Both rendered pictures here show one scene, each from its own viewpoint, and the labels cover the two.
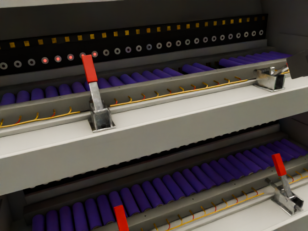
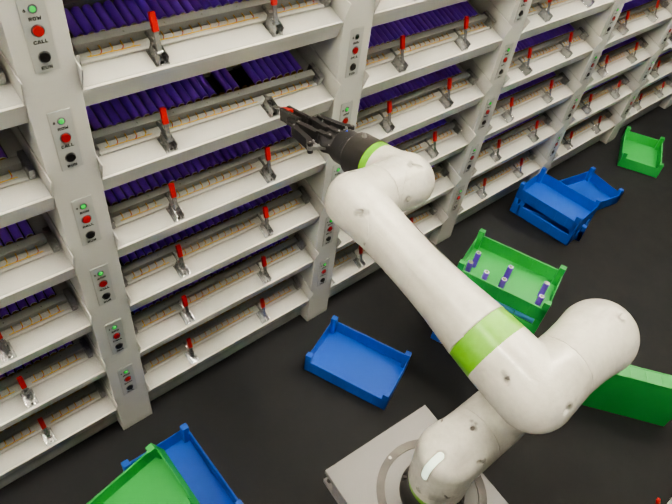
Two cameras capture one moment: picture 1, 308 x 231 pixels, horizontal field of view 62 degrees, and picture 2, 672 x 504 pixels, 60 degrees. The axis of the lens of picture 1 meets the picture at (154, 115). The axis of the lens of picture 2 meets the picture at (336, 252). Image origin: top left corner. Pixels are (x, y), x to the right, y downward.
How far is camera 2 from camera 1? 105 cm
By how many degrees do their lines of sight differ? 47
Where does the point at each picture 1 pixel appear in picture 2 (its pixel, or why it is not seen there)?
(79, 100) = (149, 124)
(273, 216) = (257, 183)
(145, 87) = (189, 111)
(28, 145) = (133, 161)
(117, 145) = (177, 158)
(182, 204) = (203, 175)
